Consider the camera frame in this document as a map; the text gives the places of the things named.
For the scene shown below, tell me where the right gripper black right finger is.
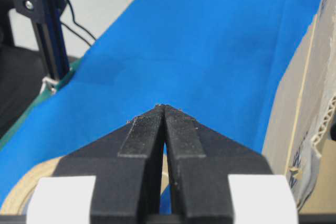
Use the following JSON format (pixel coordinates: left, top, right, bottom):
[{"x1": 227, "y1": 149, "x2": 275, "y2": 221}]
[{"x1": 163, "y1": 104, "x2": 299, "y2": 224}]

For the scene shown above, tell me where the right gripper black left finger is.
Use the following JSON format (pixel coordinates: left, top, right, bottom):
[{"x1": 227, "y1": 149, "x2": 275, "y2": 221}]
[{"x1": 26, "y1": 104, "x2": 165, "y2": 224}]

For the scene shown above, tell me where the brown cardboard box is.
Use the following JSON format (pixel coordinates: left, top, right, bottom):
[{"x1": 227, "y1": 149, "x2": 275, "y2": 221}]
[{"x1": 262, "y1": 0, "x2": 335, "y2": 209}]

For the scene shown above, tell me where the beige packing tape roll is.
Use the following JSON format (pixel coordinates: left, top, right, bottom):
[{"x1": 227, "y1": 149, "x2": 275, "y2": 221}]
[{"x1": 1, "y1": 156, "x2": 63, "y2": 215}]

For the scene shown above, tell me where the blue table cloth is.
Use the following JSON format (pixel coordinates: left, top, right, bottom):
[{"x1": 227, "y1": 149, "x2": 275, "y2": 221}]
[{"x1": 1, "y1": 0, "x2": 321, "y2": 200}]

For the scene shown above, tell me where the green cloth sheet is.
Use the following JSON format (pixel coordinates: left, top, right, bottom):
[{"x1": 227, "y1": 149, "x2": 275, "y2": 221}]
[{"x1": 1, "y1": 58, "x2": 81, "y2": 150}]

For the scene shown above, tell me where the black blue metal stand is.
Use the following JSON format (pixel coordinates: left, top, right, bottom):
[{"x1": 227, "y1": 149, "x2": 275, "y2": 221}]
[{"x1": 13, "y1": 0, "x2": 70, "y2": 81}]

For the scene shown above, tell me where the black cable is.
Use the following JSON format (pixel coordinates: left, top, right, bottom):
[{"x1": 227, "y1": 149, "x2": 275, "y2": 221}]
[{"x1": 59, "y1": 0, "x2": 98, "y2": 48}]

